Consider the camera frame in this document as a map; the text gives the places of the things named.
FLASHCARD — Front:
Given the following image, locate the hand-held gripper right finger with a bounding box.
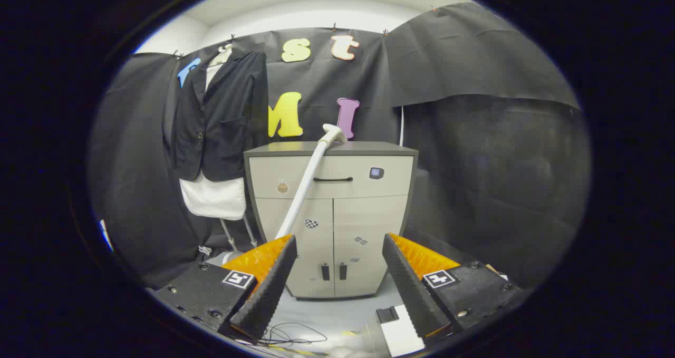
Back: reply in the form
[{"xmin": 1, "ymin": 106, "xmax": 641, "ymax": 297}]
[{"xmin": 381, "ymin": 233, "xmax": 523, "ymax": 343}]

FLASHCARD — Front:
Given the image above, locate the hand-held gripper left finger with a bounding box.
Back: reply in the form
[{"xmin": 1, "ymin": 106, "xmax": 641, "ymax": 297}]
[{"xmin": 153, "ymin": 234, "xmax": 298, "ymax": 345}]

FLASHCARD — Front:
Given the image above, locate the white garment steamer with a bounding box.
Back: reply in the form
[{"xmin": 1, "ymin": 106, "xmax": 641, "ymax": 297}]
[{"xmin": 274, "ymin": 123, "xmax": 348, "ymax": 240}]

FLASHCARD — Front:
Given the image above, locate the black suit jacket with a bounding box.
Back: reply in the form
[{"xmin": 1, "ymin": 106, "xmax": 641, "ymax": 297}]
[{"xmin": 170, "ymin": 50, "xmax": 269, "ymax": 183}]

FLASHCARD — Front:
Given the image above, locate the beige cabinet with grey top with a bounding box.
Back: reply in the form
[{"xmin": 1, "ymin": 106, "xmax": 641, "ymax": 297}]
[{"xmin": 244, "ymin": 141, "xmax": 419, "ymax": 299}]

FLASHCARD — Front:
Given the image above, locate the white dress form mannequin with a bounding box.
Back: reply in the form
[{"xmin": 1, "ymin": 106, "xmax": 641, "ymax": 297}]
[{"xmin": 179, "ymin": 44, "xmax": 259, "ymax": 250}]

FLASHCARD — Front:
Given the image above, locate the black backdrop cloth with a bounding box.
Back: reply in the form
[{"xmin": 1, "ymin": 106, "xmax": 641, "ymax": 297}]
[{"xmin": 89, "ymin": 2, "xmax": 591, "ymax": 290}]

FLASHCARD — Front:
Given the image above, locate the thin black floor cable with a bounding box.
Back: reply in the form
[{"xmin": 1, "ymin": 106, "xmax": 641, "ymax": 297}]
[{"xmin": 258, "ymin": 322, "xmax": 329, "ymax": 348}]

